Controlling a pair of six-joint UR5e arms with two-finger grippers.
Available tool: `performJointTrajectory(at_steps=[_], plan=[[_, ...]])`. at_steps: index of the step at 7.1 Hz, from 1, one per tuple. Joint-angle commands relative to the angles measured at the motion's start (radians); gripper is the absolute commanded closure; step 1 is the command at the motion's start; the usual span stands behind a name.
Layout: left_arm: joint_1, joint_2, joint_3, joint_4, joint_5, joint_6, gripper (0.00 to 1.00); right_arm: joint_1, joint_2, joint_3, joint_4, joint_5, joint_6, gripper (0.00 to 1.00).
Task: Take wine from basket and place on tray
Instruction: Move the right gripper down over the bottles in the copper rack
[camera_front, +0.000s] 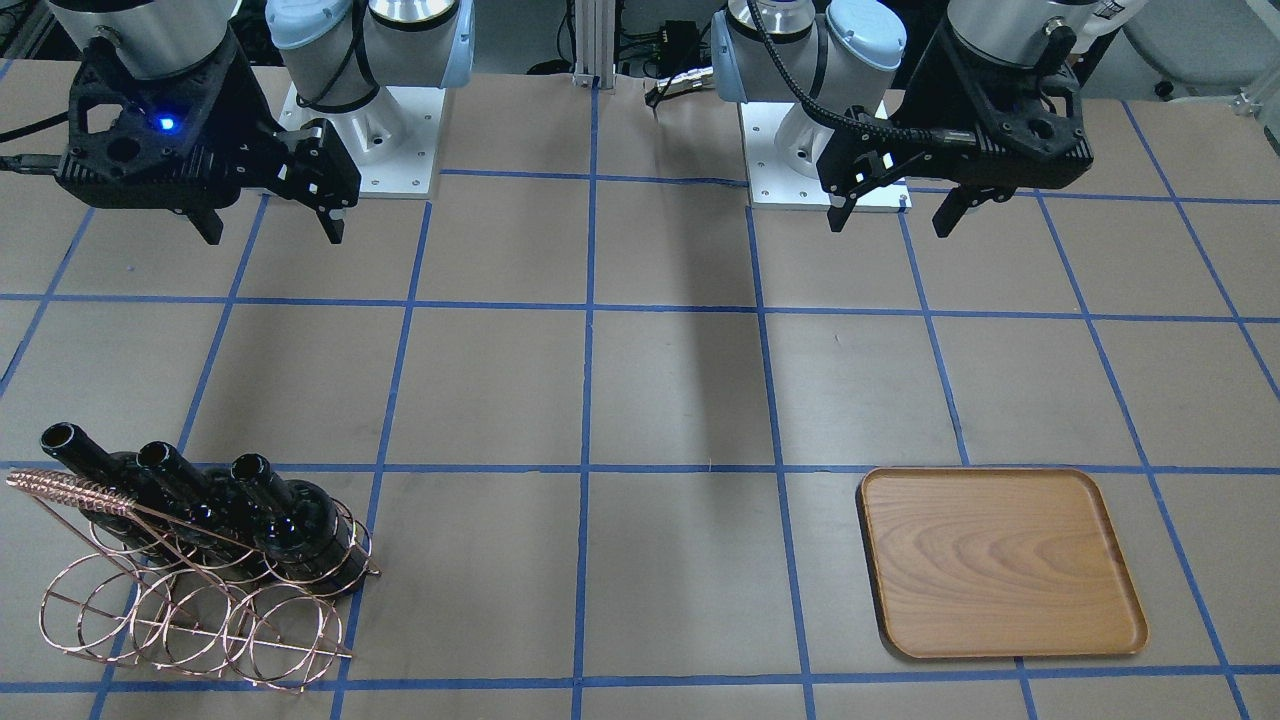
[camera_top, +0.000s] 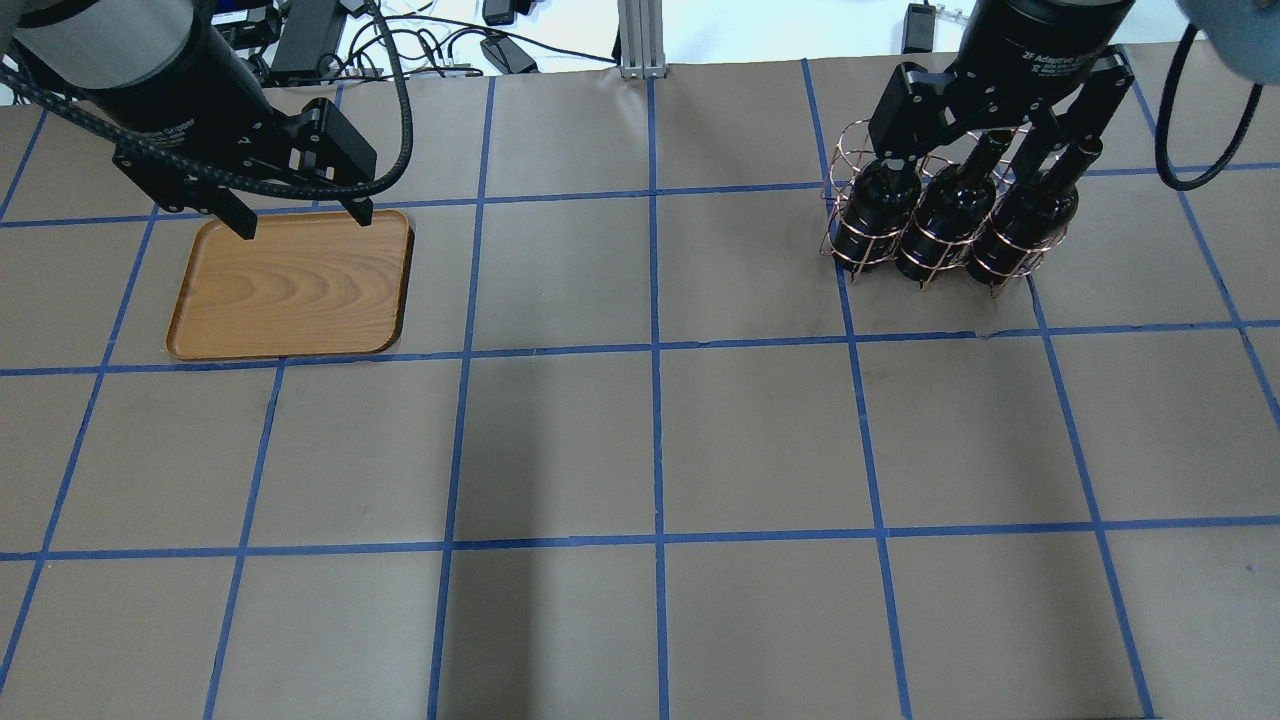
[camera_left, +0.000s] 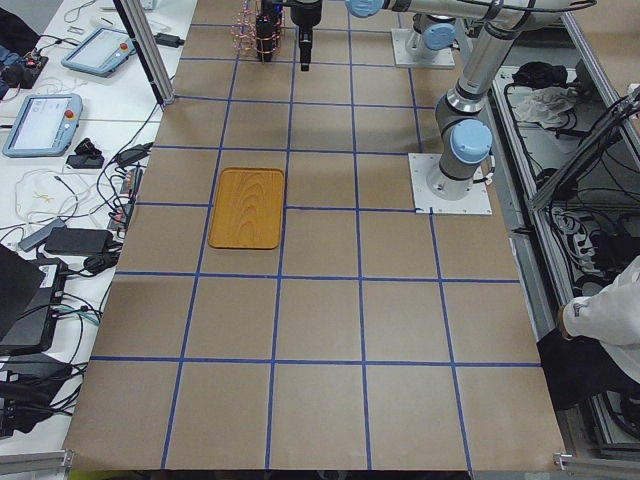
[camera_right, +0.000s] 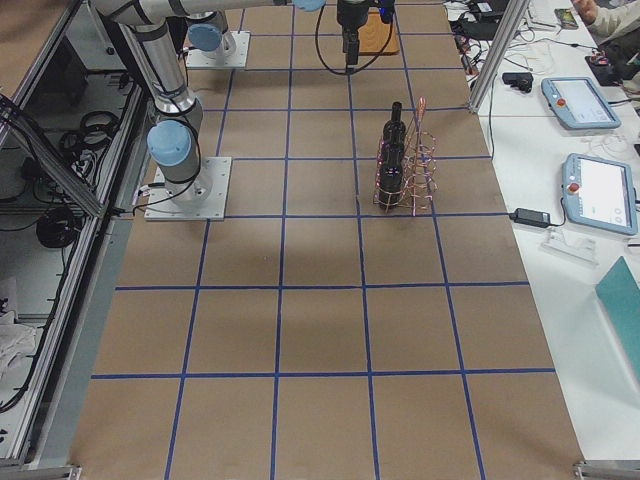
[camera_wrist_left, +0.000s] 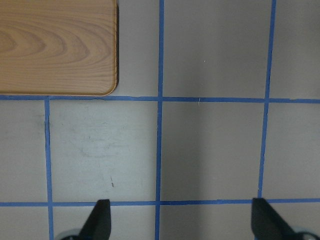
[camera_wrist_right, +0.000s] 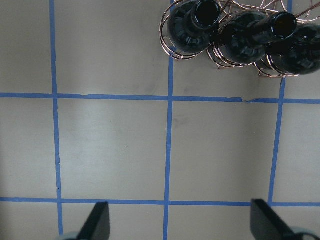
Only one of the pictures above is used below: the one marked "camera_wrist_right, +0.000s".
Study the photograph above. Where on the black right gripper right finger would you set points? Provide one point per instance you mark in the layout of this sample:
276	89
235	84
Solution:
265	224

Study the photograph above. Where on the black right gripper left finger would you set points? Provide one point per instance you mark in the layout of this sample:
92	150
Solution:
97	225

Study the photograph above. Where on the dark wine bottle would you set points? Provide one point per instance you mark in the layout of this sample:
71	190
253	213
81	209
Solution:
244	37
194	25
299	54

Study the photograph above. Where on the copper wire bottle basket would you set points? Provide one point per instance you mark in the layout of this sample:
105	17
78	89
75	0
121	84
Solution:
266	66

